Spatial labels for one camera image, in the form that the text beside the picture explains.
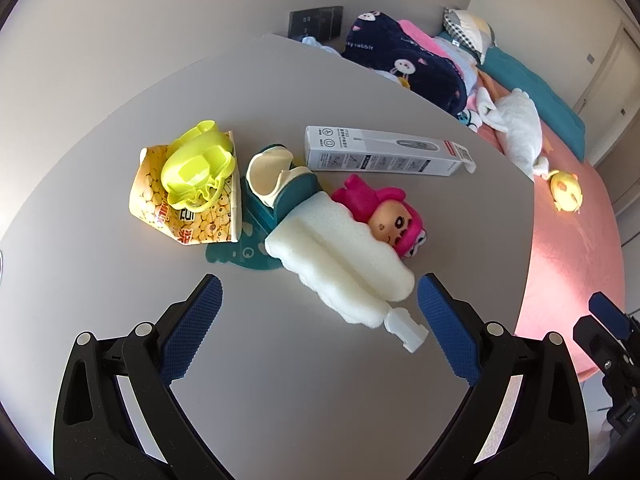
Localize teal quilt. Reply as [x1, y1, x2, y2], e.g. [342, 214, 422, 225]
[435, 30, 586, 161]

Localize white goose plush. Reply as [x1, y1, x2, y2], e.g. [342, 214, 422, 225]
[474, 87, 551, 177]

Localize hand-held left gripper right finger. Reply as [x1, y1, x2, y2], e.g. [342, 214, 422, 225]
[407, 273, 589, 480]

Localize yellow chick plush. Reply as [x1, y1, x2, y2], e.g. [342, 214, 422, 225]
[549, 169, 584, 213]

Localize light blue folded blanket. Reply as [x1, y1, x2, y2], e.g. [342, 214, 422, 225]
[435, 35, 482, 87]

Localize light blue cloth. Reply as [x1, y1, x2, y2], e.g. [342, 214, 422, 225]
[301, 34, 346, 59]

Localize yellow-green plastic toy mold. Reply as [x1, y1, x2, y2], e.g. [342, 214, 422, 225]
[159, 119, 236, 211]

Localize long white cardboard box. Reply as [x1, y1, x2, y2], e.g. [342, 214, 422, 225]
[304, 125, 477, 179]

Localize navy printed fleece blanket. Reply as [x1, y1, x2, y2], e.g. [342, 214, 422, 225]
[344, 11, 471, 114]

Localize pink fleece blanket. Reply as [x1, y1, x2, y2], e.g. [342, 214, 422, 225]
[398, 19, 466, 61]

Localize black wall panel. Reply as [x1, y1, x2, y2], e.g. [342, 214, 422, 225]
[288, 5, 345, 41]

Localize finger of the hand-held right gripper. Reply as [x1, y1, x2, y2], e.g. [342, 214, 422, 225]
[588, 292, 640, 339]
[573, 314, 631, 376]

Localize patchwork checked pillow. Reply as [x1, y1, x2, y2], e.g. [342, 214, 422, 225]
[442, 7, 496, 59]

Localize yellow popcorn snack bag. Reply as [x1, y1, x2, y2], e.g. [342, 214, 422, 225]
[128, 130, 245, 246]

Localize teal and cream packaging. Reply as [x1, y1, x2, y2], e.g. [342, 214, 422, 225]
[204, 143, 326, 274]

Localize pink-haired doll head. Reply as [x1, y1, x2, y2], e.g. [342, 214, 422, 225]
[331, 173, 429, 260]

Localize white sponge bottle brush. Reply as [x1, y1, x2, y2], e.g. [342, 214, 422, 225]
[263, 194, 430, 355]

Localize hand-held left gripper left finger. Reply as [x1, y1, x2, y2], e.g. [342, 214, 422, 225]
[52, 273, 223, 480]

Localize white printed cloth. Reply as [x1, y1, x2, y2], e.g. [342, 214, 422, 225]
[455, 107, 484, 134]

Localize pink bed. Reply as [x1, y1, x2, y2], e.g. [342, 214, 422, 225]
[474, 69, 627, 382]

